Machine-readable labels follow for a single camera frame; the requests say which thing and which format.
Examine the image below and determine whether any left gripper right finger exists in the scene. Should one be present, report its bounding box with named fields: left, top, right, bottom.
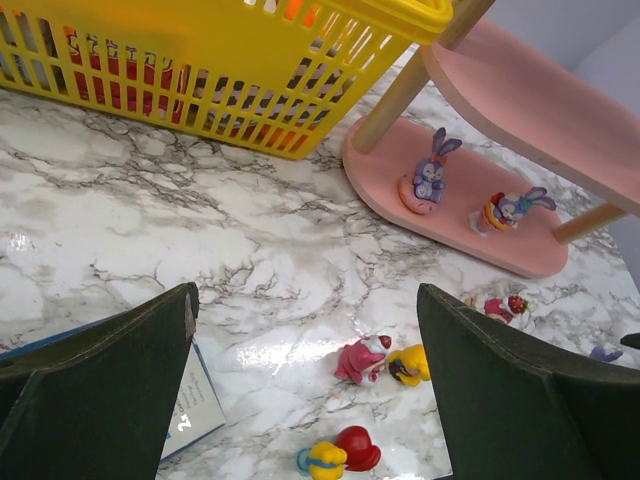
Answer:
left=417, top=284, right=639, bottom=479

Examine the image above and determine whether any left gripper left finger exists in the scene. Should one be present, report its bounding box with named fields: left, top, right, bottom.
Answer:
left=1, top=283, right=199, bottom=479

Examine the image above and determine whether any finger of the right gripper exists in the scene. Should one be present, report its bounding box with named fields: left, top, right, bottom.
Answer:
left=620, top=333, right=640, bottom=350

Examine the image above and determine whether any small purple bunny toy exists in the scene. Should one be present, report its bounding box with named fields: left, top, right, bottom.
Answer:
left=588, top=344, right=624, bottom=363

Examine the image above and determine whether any pink strawberry bear toy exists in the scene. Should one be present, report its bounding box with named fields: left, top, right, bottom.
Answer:
left=463, top=294, right=532, bottom=325

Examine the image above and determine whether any purple bunny cup toy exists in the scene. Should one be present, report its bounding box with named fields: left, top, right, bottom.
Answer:
left=469, top=187, right=557, bottom=236

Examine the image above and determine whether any purple bunny donut toy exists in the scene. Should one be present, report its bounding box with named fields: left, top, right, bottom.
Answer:
left=398, top=127, right=462, bottom=215

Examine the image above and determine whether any pink three-tier shelf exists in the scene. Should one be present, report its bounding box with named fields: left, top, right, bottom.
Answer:
left=342, top=1, right=639, bottom=278

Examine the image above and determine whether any blue boxed product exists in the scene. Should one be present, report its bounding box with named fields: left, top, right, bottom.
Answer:
left=1, top=315, right=225, bottom=475

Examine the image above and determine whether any yellow duck toy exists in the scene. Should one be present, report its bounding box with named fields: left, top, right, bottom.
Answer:
left=387, top=344, right=431, bottom=387

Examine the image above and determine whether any red yellow mushroom toy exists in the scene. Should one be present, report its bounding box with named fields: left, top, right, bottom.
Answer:
left=295, top=425, right=382, bottom=480

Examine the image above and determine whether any yellow plastic shopping basket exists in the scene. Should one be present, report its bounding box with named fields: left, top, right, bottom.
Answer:
left=1, top=1, right=453, bottom=159

